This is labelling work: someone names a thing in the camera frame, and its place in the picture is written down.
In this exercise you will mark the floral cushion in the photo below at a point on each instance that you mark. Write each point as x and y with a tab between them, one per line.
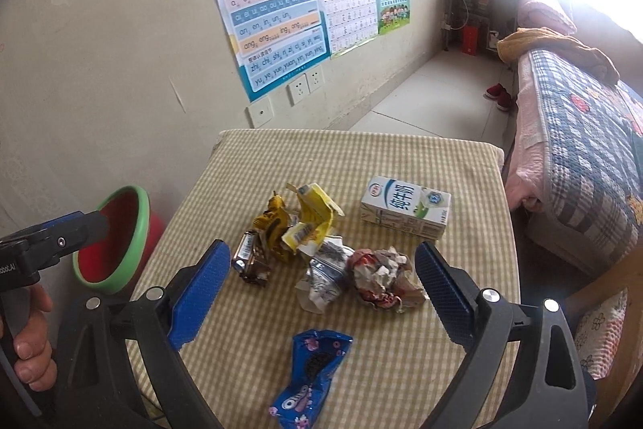
603	328

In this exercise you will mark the yellow-brown blanket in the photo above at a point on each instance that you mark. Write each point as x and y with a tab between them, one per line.
547	44

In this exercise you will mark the wooden chair frame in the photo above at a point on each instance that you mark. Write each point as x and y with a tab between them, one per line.
610	278

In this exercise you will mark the white milk carton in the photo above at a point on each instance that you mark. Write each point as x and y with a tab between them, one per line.
407	208

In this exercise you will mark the dark yellow crumpled wrapper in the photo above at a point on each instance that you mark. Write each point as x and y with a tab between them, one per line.
274	225

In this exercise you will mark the alphabet wall poster blue border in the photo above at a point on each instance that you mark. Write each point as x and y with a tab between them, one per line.
266	7

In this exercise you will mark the pink bed sheet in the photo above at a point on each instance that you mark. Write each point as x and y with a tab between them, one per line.
525	142

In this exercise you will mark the green-rimmed red basin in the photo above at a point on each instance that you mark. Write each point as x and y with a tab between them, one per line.
115	238

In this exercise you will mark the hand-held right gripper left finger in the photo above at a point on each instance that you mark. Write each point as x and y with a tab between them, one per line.
198	298

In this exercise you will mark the white wrapper grey print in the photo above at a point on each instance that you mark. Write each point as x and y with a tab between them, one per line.
324	278

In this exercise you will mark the light yellow crumpled wrapper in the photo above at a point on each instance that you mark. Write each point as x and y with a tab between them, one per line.
314	218

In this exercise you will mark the blue cookie wrapper pink print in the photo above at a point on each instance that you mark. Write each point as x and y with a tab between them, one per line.
311	373

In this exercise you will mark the bed with plaid quilt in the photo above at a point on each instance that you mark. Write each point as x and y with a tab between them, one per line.
587	147

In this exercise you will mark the pink pillow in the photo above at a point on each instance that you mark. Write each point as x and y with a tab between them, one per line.
547	14

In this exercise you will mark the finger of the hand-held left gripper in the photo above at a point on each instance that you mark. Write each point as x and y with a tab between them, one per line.
80	233
50	225

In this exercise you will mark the person's left hand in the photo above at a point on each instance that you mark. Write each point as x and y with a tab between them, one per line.
32	353

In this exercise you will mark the small brown silver wrapper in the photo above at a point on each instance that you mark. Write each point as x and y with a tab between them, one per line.
251	260

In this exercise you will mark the white round-port wall socket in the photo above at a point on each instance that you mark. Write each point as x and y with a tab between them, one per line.
259	112

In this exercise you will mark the red box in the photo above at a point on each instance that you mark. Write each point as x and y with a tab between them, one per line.
470	40

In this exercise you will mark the red white paper wrapper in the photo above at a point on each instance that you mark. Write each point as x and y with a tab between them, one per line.
382	278

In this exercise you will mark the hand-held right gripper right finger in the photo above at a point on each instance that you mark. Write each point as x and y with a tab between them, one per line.
442	288

